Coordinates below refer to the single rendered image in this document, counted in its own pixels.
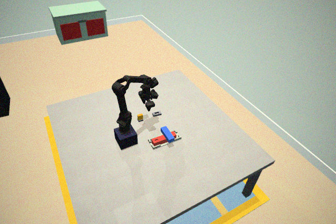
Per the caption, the blue curved rectangular block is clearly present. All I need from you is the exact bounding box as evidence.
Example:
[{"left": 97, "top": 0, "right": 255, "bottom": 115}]
[{"left": 161, "top": 126, "right": 174, "bottom": 143}]

